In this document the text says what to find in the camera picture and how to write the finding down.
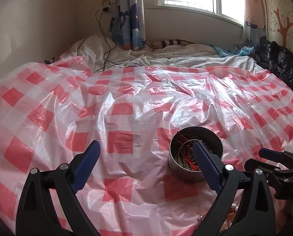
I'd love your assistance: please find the round steel tin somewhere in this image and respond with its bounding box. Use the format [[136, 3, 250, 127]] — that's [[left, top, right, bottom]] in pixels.
[[168, 126, 223, 183]]

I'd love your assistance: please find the red white checkered plastic sheet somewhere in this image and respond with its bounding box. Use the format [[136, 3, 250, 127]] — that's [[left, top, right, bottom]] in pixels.
[[0, 56, 293, 235]]

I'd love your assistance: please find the black jacket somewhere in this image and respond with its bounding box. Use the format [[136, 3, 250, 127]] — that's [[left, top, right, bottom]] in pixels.
[[254, 36, 293, 91]]

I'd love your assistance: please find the blue plastic bag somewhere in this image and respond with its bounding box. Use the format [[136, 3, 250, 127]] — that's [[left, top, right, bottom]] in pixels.
[[212, 45, 255, 58]]

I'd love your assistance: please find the white tree-decorated wardrobe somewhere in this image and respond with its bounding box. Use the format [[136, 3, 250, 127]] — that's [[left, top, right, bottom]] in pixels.
[[265, 0, 293, 52]]

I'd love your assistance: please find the pink star curtain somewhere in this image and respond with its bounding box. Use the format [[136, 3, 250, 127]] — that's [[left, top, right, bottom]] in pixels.
[[242, 0, 266, 52]]

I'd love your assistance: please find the striped pillow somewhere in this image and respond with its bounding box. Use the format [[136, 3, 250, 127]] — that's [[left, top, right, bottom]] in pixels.
[[146, 40, 193, 50]]

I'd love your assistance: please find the blue cartoon curtain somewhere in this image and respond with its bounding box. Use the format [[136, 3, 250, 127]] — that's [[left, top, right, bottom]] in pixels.
[[110, 0, 146, 51]]

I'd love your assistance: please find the red black bracelet pile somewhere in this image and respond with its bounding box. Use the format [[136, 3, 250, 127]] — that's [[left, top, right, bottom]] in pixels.
[[176, 133, 202, 172]]

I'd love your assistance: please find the black charger cable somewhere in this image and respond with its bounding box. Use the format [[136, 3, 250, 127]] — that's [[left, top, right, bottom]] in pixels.
[[95, 7, 142, 70]]

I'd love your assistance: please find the wall power socket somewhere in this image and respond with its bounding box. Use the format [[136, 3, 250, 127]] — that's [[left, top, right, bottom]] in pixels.
[[102, 0, 112, 12]]

